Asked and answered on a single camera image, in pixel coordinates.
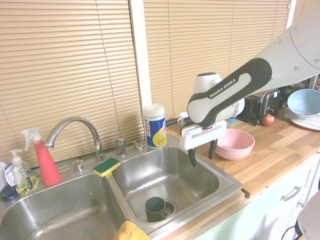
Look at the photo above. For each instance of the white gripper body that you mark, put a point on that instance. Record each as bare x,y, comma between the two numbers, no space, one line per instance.
200,136

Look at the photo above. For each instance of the red apple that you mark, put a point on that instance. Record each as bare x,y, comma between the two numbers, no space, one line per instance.
268,120

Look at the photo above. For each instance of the black silver toaster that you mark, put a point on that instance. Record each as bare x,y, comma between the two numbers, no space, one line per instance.
262,103

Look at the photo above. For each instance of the sink drain strainer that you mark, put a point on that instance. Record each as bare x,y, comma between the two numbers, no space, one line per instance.
170,208

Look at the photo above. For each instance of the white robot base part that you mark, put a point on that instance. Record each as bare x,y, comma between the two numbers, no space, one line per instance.
308,217

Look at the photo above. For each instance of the yellow hand soap pump bottle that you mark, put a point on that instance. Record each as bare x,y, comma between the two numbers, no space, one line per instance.
23,177

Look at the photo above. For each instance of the white plate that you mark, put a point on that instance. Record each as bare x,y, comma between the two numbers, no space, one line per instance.
305,123

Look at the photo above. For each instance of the chrome soap dispenser knob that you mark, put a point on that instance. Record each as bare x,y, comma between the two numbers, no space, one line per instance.
78,166

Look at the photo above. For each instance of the blue cup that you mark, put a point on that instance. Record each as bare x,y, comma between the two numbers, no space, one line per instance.
232,120

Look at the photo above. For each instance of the white mug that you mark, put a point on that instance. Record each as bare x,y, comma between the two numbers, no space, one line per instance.
183,118

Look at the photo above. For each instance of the blue dish soap bottle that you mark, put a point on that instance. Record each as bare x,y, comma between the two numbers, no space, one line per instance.
6,182

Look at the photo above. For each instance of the pink plastic bowl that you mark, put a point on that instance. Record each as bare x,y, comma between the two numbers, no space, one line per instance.
236,147

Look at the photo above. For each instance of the chrome gooseneck faucet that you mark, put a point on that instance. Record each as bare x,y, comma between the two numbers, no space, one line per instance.
82,135

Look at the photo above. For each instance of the disinfecting wipes canister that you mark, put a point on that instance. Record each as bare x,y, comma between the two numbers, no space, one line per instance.
155,127

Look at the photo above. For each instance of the yellow green sponge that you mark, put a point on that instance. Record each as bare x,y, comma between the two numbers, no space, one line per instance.
107,167

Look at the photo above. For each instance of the light blue bowl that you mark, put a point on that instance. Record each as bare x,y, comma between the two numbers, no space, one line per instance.
303,101

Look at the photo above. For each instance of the red spray bottle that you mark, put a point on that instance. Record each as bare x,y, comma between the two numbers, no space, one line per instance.
45,160

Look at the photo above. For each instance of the light green cabinet drawer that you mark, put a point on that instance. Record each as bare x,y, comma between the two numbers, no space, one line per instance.
282,202

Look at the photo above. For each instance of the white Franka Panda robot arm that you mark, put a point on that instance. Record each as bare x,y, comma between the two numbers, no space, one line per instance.
225,87

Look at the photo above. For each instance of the dark green cup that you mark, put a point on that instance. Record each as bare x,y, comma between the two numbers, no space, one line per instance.
155,208

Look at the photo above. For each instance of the chrome side sprayer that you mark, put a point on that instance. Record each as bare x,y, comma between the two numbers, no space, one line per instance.
120,148

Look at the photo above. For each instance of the clear plastic container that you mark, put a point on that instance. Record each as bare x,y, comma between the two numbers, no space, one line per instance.
297,112

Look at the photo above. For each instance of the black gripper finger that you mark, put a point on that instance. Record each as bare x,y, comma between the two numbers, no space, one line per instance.
192,158
212,149

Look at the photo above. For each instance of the beige window blind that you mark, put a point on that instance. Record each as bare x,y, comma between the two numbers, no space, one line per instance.
65,75
217,52

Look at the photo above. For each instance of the orange cloth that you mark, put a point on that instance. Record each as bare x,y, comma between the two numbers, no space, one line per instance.
130,231

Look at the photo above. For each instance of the stainless steel double sink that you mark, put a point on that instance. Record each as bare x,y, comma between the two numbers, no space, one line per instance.
112,197

